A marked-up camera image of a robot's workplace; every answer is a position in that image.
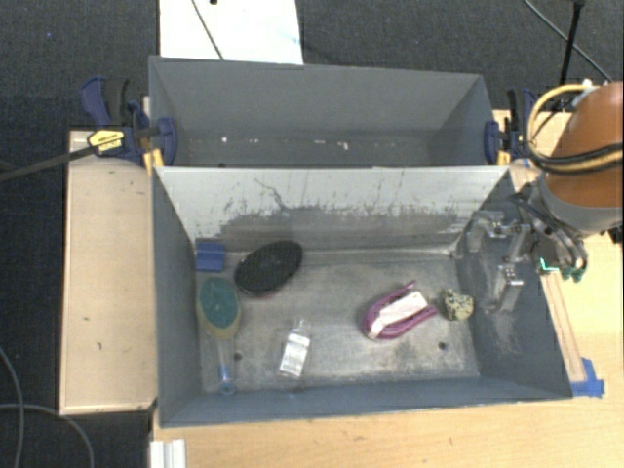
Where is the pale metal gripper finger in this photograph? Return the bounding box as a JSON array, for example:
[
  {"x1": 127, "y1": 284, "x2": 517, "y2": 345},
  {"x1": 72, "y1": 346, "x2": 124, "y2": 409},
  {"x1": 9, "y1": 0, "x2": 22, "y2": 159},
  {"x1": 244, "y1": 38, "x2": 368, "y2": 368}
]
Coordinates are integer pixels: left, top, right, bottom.
[
  {"x1": 486, "y1": 262, "x2": 527, "y2": 315},
  {"x1": 460, "y1": 210, "x2": 511, "y2": 258}
]

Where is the grey metal bin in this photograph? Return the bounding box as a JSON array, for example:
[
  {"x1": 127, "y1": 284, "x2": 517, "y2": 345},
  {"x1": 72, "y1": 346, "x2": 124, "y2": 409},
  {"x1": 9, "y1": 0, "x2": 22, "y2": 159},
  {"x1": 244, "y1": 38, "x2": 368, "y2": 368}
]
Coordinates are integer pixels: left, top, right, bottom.
[{"x1": 147, "y1": 55, "x2": 575, "y2": 429}]

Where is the clear plastic bottle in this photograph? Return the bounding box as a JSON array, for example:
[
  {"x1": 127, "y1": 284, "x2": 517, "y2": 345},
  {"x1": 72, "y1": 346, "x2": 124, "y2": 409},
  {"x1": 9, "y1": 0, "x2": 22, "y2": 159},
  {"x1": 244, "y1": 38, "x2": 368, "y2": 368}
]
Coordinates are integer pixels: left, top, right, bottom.
[{"x1": 276, "y1": 319, "x2": 312, "y2": 380}]

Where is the black round disc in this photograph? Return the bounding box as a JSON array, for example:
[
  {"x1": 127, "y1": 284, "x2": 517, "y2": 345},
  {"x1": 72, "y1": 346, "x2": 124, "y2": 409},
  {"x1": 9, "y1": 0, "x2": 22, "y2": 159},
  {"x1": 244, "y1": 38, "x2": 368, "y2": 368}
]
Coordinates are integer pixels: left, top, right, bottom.
[{"x1": 233, "y1": 239, "x2": 305, "y2": 298}]

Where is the pale wood flat board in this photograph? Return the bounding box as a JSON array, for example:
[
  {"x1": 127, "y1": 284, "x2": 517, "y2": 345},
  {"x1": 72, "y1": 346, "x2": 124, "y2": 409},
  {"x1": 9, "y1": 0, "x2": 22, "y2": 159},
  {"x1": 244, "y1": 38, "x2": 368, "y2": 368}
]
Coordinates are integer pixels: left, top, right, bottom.
[{"x1": 58, "y1": 129, "x2": 160, "y2": 416}]

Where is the blue small block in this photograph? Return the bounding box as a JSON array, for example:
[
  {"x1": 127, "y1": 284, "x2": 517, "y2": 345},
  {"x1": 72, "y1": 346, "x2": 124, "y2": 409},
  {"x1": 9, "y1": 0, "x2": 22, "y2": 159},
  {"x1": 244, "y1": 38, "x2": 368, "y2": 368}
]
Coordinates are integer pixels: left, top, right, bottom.
[{"x1": 195, "y1": 240, "x2": 227, "y2": 273}]

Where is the green sponge brush clear handle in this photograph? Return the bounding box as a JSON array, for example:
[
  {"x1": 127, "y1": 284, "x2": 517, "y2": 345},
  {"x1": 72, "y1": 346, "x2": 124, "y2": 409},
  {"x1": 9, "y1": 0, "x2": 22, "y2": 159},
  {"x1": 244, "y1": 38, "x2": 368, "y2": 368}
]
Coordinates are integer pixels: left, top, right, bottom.
[{"x1": 196, "y1": 276, "x2": 243, "y2": 397}]

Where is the yellow speckled sponge chunk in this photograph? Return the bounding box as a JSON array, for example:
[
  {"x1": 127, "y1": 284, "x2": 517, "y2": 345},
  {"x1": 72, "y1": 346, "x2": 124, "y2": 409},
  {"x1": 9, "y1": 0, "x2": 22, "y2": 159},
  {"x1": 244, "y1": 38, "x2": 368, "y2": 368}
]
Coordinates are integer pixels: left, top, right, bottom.
[{"x1": 441, "y1": 287, "x2": 476, "y2": 323}]

